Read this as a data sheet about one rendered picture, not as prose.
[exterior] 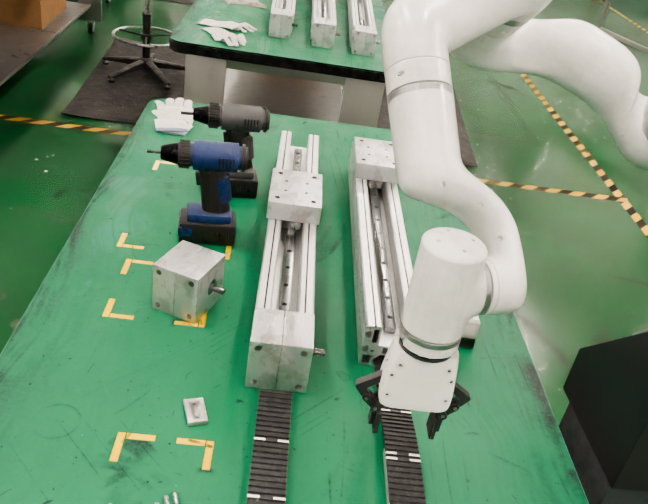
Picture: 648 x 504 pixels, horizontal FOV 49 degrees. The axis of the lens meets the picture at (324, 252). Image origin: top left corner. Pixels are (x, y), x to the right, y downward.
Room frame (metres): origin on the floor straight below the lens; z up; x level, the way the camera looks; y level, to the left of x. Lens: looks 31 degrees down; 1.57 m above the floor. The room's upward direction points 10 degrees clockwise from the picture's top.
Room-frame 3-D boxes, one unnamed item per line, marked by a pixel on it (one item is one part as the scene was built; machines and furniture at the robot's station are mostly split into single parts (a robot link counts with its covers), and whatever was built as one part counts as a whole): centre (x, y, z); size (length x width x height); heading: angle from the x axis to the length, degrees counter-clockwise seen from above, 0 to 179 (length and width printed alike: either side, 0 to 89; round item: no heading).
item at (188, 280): (1.05, 0.22, 0.83); 0.11 x 0.10 x 0.10; 74
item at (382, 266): (1.36, -0.11, 0.82); 0.80 x 0.10 x 0.09; 5
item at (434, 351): (0.77, -0.16, 1.01); 0.09 x 0.08 x 0.03; 95
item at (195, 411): (0.78, 0.15, 0.78); 0.05 x 0.03 x 0.01; 23
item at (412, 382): (0.77, -0.16, 0.95); 0.10 x 0.07 x 0.11; 95
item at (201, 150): (1.28, 0.28, 0.89); 0.20 x 0.08 x 0.22; 103
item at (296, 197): (1.35, 0.08, 0.87); 0.16 x 0.11 x 0.07; 5
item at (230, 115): (1.51, 0.27, 0.89); 0.20 x 0.08 x 0.22; 104
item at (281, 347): (0.90, 0.03, 0.83); 0.12 x 0.09 x 0.10; 95
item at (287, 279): (1.35, 0.08, 0.82); 0.80 x 0.10 x 0.09; 5
